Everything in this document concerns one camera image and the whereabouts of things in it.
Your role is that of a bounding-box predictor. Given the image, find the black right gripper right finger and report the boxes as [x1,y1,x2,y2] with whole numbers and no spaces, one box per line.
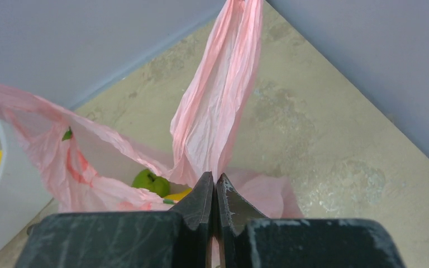
[214,175,404,267]

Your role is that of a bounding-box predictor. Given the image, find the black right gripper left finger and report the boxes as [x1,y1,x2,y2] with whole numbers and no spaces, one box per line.
[16,172,214,267]

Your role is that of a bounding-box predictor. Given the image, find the yellow fake banana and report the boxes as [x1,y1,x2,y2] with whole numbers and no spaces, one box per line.
[164,188,192,204]

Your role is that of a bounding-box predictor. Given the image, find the white plastic basin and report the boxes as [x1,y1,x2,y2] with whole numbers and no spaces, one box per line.
[0,120,51,250]

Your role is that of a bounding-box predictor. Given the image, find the green fake apple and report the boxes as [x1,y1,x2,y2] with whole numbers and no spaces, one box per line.
[131,169,170,198]

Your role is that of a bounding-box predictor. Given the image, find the pink plastic bag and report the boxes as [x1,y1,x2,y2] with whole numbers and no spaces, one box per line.
[0,0,304,219]

